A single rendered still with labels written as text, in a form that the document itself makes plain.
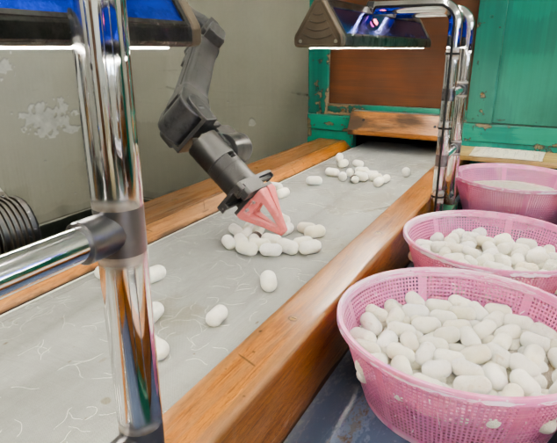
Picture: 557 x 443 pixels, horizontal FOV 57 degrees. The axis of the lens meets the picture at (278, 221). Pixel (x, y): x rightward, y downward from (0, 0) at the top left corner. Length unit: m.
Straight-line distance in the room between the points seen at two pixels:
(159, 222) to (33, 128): 2.19
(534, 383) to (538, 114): 1.09
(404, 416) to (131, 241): 0.36
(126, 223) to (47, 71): 2.86
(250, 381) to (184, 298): 0.23
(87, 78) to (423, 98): 1.41
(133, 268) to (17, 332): 0.41
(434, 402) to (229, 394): 0.18
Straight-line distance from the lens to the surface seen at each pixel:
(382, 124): 1.56
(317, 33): 0.82
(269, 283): 0.66
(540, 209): 1.18
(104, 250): 0.23
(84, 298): 0.70
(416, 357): 0.56
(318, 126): 1.69
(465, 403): 0.48
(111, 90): 0.22
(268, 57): 2.74
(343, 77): 1.66
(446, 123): 1.00
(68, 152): 3.17
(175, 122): 0.86
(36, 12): 0.37
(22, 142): 3.00
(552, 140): 1.55
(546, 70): 1.55
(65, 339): 0.61
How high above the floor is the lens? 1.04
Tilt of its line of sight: 19 degrees down
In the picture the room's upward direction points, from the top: straight up
